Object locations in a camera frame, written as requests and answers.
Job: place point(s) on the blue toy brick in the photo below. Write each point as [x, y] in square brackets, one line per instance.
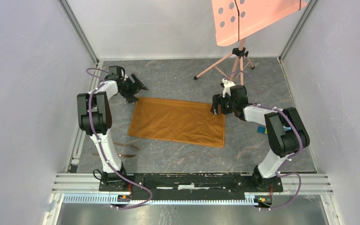
[263, 130]

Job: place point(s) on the orange cloth napkin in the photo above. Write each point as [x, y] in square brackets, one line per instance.
[177, 121]

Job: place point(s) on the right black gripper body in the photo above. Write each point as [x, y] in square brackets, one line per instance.
[227, 105]

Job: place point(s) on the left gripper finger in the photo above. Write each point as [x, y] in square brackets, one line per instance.
[132, 99]
[137, 83]

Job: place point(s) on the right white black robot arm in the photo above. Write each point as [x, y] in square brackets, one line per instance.
[286, 132]

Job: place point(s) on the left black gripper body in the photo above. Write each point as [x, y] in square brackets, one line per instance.
[129, 89]

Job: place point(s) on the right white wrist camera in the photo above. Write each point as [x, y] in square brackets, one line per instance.
[226, 84]

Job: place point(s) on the pink music stand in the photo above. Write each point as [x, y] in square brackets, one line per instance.
[235, 20]

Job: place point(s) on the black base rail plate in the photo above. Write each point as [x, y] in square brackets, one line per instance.
[190, 186]

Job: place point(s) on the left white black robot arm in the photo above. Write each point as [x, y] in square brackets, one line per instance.
[95, 119]

